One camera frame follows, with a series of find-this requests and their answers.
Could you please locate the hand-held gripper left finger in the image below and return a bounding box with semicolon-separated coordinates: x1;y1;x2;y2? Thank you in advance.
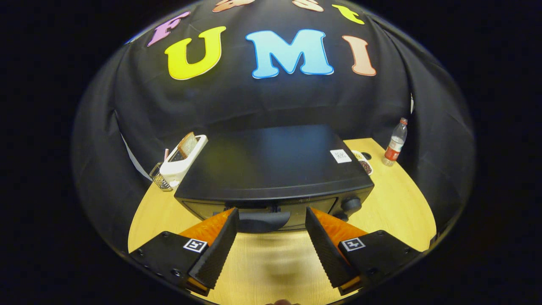
129;208;240;297

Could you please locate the brown bread slice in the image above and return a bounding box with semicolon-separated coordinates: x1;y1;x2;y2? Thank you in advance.
177;131;199;158

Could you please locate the white divided dish with beans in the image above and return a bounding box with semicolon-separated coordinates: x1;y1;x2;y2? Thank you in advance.
351;150;374;176

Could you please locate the wire mesh basket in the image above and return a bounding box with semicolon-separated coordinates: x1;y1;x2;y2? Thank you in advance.
149;162;173;192

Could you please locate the white toaster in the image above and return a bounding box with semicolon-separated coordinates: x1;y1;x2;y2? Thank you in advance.
159;134;209;189

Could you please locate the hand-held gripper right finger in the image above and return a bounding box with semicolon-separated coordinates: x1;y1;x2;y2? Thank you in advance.
305;207;422;296

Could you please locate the black toaster oven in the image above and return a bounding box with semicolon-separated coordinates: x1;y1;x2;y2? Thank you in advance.
174;124;375;233

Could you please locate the plastic bottle with red label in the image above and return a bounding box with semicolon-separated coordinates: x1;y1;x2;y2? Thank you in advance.
382;117;408;166

